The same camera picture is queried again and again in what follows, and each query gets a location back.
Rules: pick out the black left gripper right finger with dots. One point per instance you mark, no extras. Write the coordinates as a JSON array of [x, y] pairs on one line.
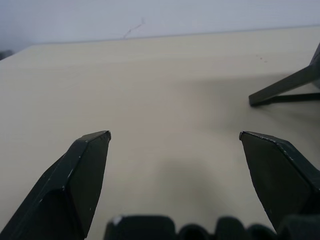
[[277, 175]]

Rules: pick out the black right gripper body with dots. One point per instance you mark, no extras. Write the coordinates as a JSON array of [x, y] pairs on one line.
[[316, 62]]

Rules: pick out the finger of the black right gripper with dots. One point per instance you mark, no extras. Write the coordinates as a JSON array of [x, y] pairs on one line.
[[282, 86], [300, 96]]

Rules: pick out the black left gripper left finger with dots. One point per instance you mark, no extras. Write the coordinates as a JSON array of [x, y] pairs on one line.
[[70, 180]]

